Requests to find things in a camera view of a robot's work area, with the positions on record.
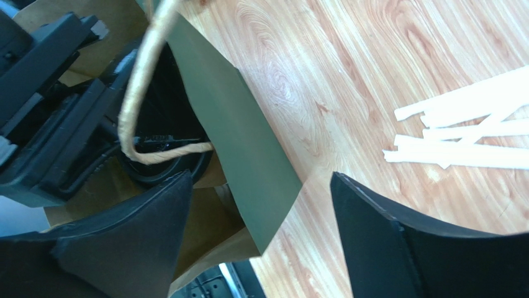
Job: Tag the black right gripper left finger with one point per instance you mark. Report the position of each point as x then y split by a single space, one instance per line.
129 250

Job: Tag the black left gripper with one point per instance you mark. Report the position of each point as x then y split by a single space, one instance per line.
54 137

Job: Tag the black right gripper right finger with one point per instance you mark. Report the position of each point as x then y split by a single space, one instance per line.
392 250

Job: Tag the white straw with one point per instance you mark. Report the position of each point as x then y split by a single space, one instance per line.
486 160
501 129
497 116
405 140
509 89

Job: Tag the green paper gift bag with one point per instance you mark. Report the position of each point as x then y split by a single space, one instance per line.
261 178

